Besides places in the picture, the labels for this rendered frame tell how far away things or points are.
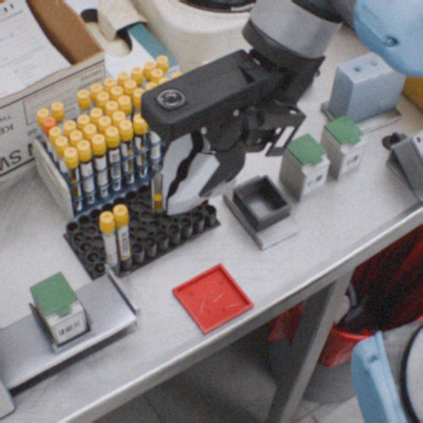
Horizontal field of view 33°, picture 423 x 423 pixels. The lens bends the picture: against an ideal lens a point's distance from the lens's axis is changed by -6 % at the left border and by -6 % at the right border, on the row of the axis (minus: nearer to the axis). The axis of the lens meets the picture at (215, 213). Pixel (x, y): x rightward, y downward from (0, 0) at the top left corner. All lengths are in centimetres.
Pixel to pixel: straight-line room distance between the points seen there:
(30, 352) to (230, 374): 103
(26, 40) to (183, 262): 41
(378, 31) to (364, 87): 48
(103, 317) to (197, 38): 41
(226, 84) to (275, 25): 7
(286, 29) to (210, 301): 37
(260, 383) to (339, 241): 89
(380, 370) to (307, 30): 28
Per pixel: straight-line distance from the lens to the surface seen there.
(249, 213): 90
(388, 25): 51
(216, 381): 178
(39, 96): 91
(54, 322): 76
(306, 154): 92
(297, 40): 63
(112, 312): 82
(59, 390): 83
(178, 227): 90
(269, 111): 67
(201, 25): 101
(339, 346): 140
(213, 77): 64
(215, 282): 88
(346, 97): 101
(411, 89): 112
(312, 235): 93
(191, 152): 71
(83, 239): 89
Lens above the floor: 164
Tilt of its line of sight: 54 degrees down
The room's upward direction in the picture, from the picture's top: 5 degrees clockwise
